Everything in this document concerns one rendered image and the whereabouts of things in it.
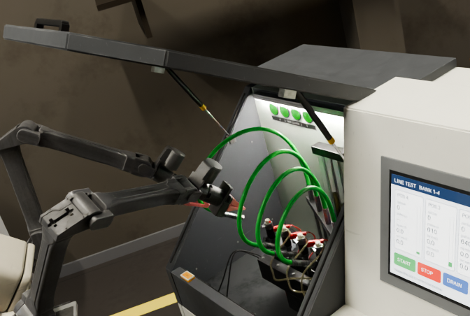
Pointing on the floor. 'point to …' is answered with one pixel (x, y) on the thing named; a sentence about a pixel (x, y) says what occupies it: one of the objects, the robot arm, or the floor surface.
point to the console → (408, 139)
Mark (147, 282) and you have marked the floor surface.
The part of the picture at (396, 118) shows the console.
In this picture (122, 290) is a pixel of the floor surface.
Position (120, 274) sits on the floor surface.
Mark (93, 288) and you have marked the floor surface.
